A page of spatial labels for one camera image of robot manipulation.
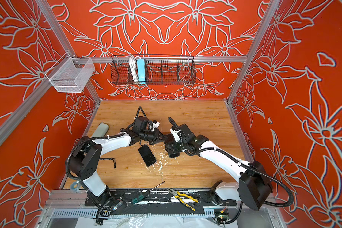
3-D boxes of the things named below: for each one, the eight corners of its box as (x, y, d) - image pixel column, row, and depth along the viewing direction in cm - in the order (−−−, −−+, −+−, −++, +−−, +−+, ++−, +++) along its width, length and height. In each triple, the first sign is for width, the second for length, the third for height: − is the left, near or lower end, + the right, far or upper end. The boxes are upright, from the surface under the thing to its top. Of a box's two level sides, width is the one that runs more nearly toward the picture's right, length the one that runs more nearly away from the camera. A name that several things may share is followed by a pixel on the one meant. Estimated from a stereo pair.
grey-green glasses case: (93, 137, 99) (91, 135, 96) (98, 125, 105) (96, 123, 103) (105, 137, 99) (103, 135, 96) (109, 125, 105) (108, 123, 103)
